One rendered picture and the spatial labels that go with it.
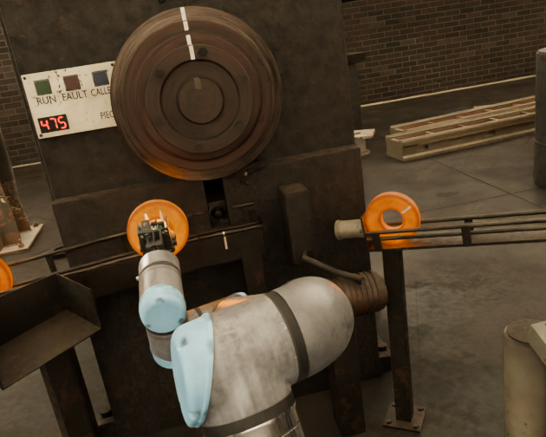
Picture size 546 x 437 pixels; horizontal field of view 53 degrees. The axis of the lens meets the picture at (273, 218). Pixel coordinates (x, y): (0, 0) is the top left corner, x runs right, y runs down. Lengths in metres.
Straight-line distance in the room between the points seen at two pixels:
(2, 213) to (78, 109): 2.77
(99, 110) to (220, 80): 0.41
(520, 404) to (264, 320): 0.95
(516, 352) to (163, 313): 0.81
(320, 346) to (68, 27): 1.28
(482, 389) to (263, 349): 1.53
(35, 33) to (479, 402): 1.78
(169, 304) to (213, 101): 0.59
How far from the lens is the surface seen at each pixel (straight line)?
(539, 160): 4.07
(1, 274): 1.76
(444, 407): 2.02
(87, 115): 1.71
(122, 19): 1.70
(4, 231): 4.46
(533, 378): 1.44
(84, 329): 1.53
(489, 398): 2.07
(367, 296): 1.65
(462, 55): 8.75
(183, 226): 1.42
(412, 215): 1.58
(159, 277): 1.15
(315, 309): 0.67
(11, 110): 7.94
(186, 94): 1.46
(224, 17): 1.56
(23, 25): 1.74
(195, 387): 0.62
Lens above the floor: 1.27
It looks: 19 degrees down
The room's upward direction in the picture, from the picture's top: 9 degrees counter-clockwise
